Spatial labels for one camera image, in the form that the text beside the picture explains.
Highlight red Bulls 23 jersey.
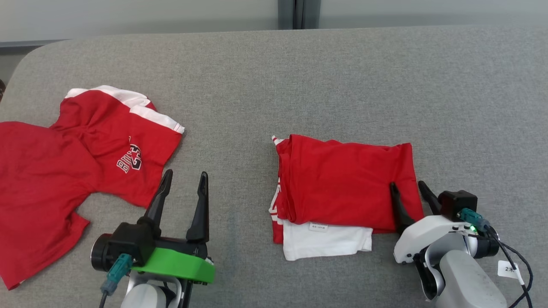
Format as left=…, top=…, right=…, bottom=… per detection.
left=268, top=134, right=426, bottom=262

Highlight grey door frame post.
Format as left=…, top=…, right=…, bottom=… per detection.
left=277, top=0, right=322, bottom=30

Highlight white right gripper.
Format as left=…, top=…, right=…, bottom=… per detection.
left=389, top=181, right=471, bottom=264

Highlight white cable label tag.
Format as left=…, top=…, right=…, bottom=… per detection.
left=497, top=260, right=521, bottom=280

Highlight camera cable teal plug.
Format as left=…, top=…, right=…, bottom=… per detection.
left=457, top=208, right=534, bottom=308
left=98, top=253, right=134, bottom=308

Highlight left camera cable teal plug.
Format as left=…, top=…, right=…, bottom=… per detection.
left=98, top=253, right=134, bottom=308

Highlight right camera cable teal plug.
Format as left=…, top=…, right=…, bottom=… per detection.
left=457, top=208, right=534, bottom=308

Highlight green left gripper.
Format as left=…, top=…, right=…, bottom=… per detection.
left=131, top=169, right=215, bottom=284

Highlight red shorts with white stripes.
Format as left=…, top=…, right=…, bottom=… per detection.
left=0, top=85, right=186, bottom=291

